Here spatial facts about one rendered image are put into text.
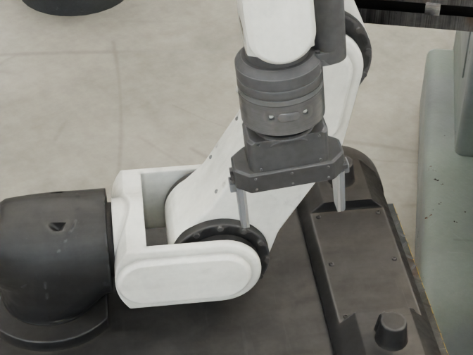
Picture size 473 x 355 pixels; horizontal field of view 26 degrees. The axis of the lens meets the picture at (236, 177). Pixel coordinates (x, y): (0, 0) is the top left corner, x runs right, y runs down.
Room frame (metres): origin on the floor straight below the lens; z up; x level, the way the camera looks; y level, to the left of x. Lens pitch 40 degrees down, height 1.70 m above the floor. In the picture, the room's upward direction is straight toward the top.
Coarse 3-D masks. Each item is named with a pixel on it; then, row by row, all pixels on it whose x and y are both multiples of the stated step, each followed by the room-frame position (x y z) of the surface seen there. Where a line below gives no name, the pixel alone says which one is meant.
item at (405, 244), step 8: (392, 208) 1.48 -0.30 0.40; (392, 216) 1.45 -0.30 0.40; (400, 224) 1.43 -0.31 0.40; (400, 232) 1.41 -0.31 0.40; (408, 248) 1.37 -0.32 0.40; (408, 256) 1.34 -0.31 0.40; (416, 272) 1.30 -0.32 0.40; (416, 280) 1.28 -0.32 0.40; (424, 296) 1.25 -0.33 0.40; (424, 304) 1.22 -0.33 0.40; (432, 312) 1.21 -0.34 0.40; (432, 320) 1.19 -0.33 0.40; (432, 328) 1.17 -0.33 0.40; (440, 336) 1.15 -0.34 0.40; (440, 344) 1.13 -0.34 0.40
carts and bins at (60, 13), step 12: (24, 0) 2.94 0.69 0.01; (36, 0) 2.89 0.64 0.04; (48, 0) 2.87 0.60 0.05; (60, 0) 2.86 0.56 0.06; (72, 0) 2.86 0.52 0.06; (84, 0) 2.87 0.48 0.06; (96, 0) 2.88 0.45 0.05; (108, 0) 2.91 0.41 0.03; (120, 0) 2.95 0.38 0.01; (48, 12) 2.87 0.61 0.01; (60, 12) 2.86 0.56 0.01; (72, 12) 2.86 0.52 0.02; (84, 12) 2.87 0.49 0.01; (96, 12) 2.88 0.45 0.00
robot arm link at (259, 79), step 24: (240, 0) 0.87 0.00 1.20; (336, 0) 0.86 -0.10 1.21; (240, 24) 0.88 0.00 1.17; (336, 24) 0.86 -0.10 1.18; (312, 48) 0.87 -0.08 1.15; (336, 48) 0.86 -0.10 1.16; (240, 72) 0.85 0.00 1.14; (264, 72) 0.83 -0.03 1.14; (288, 72) 0.83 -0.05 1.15; (312, 72) 0.84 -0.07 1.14; (264, 96) 0.83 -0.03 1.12; (288, 96) 0.82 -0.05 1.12
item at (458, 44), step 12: (456, 36) 2.33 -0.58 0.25; (468, 36) 2.00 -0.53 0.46; (456, 48) 2.28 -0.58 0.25; (468, 48) 1.99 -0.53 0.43; (456, 60) 2.23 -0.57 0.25; (468, 60) 1.95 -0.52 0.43; (456, 72) 2.18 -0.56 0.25; (468, 72) 1.91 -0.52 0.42; (456, 84) 2.13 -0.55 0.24; (468, 84) 1.90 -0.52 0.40; (456, 96) 2.08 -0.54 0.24; (468, 96) 1.90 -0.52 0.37; (456, 108) 2.03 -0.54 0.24; (468, 108) 1.89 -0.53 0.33; (456, 120) 1.98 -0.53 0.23; (468, 120) 1.89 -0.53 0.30; (456, 132) 1.94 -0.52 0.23; (468, 132) 1.89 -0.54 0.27; (456, 144) 1.91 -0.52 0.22; (468, 144) 1.89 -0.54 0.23
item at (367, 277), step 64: (64, 192) 1.11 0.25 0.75; (320, 192) 1.28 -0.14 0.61; (0, 256) 1.02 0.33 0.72; (64, 256) 1.02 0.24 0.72; (320, 256) 1.15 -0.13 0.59; (384, 256) 1.15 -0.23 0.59; (0, 320) 1.02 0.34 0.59; (64, 320) 1.01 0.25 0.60; (128, 320) 1.03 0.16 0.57; (192, 320) 1.03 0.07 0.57; (256, 320) 1.03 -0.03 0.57; (320, 320) 1.03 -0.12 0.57; (384, 320) 0.96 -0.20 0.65
